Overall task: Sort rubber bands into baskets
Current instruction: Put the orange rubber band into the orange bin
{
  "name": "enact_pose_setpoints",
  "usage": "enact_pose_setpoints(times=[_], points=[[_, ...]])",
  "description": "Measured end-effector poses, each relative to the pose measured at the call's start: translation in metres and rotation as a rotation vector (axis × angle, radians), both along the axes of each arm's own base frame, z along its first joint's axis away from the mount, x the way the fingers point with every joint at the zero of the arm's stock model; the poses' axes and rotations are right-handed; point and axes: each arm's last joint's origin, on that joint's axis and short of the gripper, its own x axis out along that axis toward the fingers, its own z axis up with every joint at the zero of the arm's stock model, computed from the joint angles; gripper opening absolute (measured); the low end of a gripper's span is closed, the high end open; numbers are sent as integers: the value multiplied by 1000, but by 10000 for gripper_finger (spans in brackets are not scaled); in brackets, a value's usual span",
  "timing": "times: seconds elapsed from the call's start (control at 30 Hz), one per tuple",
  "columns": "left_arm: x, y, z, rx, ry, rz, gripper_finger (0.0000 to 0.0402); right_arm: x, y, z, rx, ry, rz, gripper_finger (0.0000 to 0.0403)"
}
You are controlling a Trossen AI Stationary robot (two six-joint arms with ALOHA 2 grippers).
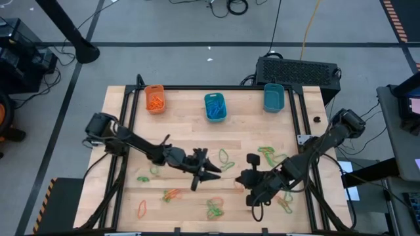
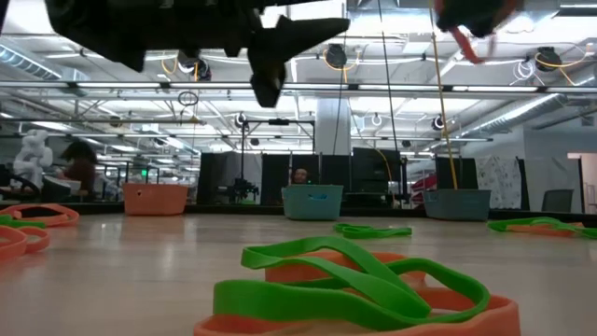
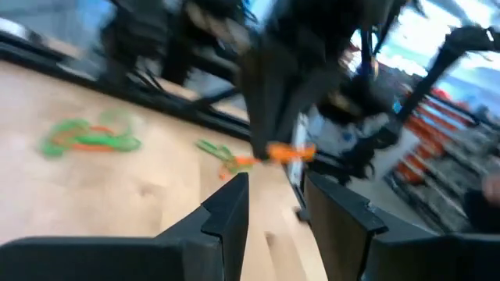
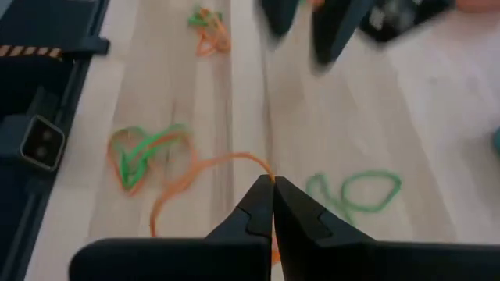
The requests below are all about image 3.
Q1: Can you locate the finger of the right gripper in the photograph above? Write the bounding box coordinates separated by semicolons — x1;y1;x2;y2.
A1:
240;46;282;157
269;58;341;157

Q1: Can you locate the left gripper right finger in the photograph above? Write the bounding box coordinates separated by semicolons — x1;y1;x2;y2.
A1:
304;173;500;281

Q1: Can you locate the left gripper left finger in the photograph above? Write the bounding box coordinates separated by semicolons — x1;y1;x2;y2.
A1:
0;173;250;281

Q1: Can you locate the orange shelving rack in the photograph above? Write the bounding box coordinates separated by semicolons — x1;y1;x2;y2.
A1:
384;87;481;184

